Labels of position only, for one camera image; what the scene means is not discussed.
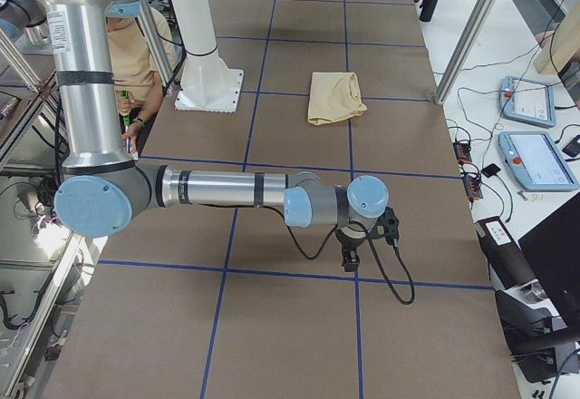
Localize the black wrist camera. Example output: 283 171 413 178
371 207 400 248

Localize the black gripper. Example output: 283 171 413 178
335 229 365 272

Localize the upper blue teach pendant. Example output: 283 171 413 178
498 76 556 128

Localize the seated person in beige shirt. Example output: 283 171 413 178
106 17 164 156

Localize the black monitor screen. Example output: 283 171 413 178
518 195 579 326

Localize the blue teach pendant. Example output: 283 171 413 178
498 131 579 192
498 76 556 128

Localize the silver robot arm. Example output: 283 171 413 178
36 0 399 272

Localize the beige long-sleeve printed shirt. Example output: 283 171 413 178
307 72 367 126

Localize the aluminium frame post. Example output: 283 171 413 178
433 0 496 105

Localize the lower blue teach pendant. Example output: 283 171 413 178
498 131 579 192

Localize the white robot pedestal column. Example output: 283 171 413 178
171 0 244 112

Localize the brown paper roll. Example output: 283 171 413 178
474 216 537 290

